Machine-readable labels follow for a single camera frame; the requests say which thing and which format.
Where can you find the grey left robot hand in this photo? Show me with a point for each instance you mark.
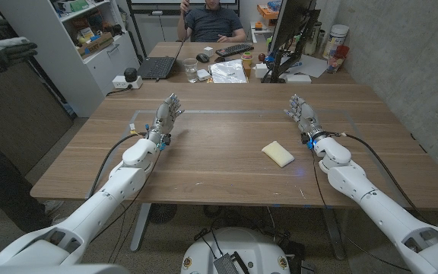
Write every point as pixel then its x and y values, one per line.
pixel 165 114

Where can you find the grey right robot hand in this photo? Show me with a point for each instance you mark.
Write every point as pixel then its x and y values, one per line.
pixel 306 116

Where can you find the pale yellow sponge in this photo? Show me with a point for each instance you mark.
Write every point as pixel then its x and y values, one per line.
pixel 278 153

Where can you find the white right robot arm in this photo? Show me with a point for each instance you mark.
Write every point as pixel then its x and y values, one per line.
pixel 375 201

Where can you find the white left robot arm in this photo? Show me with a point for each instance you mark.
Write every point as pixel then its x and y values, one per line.
pixel 101 201

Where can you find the flat white box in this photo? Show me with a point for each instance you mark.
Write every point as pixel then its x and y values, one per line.
pixel 299 78

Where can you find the black laptop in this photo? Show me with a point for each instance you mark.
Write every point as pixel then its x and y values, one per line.
pixel 156 67

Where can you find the white paper sheet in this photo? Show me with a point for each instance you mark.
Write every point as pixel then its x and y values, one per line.
pixel 310 66

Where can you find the clear drinking glass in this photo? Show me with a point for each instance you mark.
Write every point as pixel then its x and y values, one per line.
pixel 191 70

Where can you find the black round plug adapter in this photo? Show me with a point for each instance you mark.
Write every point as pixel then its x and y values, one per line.
pixel 130 74

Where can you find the small white charger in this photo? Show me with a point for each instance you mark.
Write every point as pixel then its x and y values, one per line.
pixel 203 74

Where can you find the white power strip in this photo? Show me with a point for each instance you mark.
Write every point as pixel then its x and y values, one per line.
pixel 119 81

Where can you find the white square box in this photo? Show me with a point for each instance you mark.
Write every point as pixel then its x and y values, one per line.
pixel 261 71

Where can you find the black computer mouse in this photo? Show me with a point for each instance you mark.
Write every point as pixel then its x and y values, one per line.
pixel 202 58

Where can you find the small red ball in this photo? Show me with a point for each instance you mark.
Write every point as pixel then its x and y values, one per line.
pixel 261 57

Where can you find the clear plastic sleeve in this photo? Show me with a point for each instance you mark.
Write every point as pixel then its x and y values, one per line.
pixel 226 72

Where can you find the small white cube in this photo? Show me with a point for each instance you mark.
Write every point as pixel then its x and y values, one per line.
pixel 208 51

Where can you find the white cylindrical canister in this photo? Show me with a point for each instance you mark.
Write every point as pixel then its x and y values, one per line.
pixel 335 40

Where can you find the colourful stacked toy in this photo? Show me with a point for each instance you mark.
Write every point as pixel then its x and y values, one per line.
pixel 246 58

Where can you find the white low cabinet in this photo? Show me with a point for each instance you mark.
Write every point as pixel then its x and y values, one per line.
pixel 158 28

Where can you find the black keyboard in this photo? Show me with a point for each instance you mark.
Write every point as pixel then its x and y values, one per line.
pixel 234 50

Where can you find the cardboard box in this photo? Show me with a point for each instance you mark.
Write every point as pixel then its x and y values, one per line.
pixel 97 45

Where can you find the black monitor on stand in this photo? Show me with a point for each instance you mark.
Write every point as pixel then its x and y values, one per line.
pixel 291 19

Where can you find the black round grille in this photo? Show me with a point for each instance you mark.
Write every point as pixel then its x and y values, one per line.
pixel 162 213

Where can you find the seated person dark polo shirt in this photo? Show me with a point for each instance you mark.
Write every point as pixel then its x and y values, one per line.
pixel 211 23

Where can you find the white shelf cabinet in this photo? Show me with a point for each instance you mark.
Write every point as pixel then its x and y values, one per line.
pixel 70 76

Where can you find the orange box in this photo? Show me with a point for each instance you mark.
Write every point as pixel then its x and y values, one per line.
pixel 266 12

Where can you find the grey table leg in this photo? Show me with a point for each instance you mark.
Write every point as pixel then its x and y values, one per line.
pixel 141 228
pixel 335 236

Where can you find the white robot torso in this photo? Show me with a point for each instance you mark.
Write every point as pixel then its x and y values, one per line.
pixel 249 247

